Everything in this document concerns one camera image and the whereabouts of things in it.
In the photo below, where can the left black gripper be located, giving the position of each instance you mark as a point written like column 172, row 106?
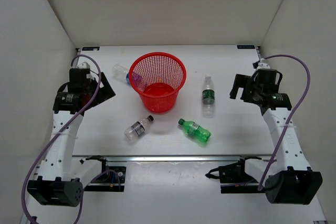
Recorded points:
column 105, row 93

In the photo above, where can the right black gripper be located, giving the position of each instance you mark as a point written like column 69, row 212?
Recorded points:
column 241, row 82

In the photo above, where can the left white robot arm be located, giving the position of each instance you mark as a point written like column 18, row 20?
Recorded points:
column 60, row 180

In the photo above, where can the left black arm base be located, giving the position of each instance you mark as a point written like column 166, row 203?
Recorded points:
column 112, row 178

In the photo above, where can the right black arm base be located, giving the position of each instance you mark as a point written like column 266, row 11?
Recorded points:
column 233, row 178

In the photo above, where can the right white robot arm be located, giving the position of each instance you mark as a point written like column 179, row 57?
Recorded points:
column 287, row 178

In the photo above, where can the red mesh plastic bin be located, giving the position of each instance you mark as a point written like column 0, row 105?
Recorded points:
column 157, row 77

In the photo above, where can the clear bottle blue label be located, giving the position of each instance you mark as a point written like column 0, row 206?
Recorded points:
column 121, row 73

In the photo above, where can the clear bottle green label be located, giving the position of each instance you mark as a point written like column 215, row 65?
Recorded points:
column 208, row 98

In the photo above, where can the clear bottle black cap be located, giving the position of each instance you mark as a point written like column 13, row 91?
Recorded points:
column 137, row 129

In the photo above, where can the green plastic bottle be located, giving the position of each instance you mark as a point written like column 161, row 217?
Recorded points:
column 195, row 131

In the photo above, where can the aluminium rail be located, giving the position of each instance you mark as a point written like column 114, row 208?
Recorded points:
column 180, row 158

